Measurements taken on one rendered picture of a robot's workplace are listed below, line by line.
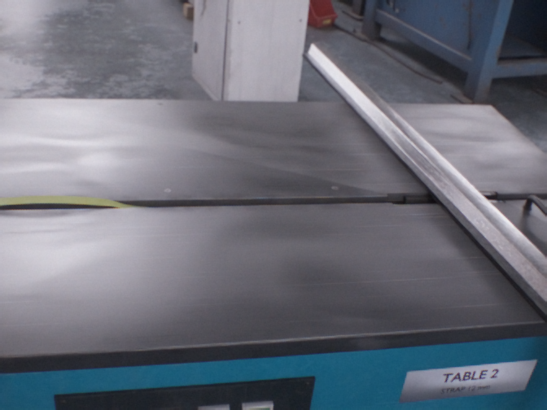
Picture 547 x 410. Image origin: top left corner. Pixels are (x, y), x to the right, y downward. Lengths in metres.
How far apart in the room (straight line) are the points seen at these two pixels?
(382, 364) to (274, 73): 2.26
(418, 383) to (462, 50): 2.86
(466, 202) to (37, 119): 0.63
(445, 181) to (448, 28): 2.70
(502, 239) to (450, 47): 2.80
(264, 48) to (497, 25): 1.16
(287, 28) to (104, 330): 2.29
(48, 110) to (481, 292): 0.68
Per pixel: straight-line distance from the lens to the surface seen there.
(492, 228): 0.81
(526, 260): 0.77
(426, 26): 3.70
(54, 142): 0.95
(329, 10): 4.38
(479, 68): 3.34
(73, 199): 0.79
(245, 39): 2.73
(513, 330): 0.72
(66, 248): 0.73
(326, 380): 0.67
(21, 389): 0.65
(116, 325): 0.63
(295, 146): 0.96
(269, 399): 0.67
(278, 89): 2.88
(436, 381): 0.73
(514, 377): 0.78
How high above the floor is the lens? 1.16
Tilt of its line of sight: 31 degrees down
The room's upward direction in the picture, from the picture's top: 7 degrees clockwise
